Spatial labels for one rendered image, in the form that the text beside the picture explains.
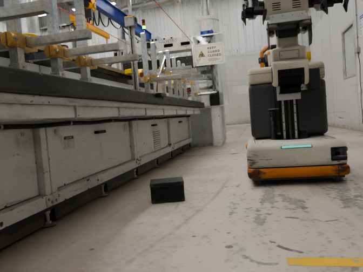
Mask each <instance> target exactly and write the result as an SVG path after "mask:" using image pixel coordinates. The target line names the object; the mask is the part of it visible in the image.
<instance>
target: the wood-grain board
mask: <svg viewBox="0 0 363 272"><path fill-rule="evenodd" d="M45 47H46V46H38V47H37V48H38V50H39V51H43V52H44V49H45ZM76 57H77V56H74V57H72V60H76ZM97 67H99V68H102V69H106V70H109V71H113V72H117V73H120V74H124V75H126V76H129V75H128V74H125V71H123V70H120V69H117V68H114V67H111V66H108V65H97Z"/></svg>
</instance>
